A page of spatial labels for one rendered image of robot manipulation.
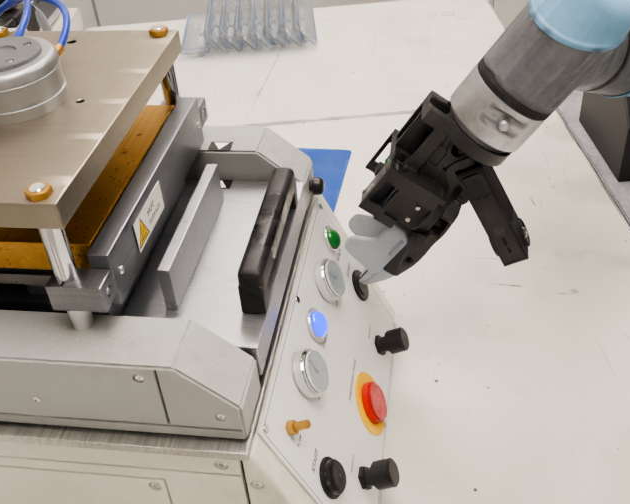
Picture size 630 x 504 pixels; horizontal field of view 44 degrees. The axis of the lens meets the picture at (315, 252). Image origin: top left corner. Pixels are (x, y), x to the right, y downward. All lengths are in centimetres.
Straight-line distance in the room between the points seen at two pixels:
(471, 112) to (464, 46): 88
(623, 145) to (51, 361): 82
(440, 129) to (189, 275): 25
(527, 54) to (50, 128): 36
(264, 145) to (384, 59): 78
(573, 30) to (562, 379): 38
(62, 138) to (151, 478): 26
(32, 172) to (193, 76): 98
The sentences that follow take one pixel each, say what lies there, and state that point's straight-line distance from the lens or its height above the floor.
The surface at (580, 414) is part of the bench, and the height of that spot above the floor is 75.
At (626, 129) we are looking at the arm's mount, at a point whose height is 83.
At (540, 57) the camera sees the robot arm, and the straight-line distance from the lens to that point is 65.
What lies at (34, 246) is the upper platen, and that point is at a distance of 58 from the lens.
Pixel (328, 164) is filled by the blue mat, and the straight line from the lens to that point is 118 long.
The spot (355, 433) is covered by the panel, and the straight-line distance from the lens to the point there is 72.
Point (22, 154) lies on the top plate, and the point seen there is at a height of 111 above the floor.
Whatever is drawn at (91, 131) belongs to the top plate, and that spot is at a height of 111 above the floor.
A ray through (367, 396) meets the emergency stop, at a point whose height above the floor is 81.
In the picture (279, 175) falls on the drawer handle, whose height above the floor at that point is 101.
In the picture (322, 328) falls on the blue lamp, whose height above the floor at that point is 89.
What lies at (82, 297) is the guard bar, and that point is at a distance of 55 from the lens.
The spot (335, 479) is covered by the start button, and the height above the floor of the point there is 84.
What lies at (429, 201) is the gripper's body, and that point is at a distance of 71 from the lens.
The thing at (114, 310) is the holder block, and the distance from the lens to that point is 61.
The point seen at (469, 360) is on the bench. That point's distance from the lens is 87.
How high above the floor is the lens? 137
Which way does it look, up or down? 38 degrees down
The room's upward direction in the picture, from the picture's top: 5 degrees counter-clockwise
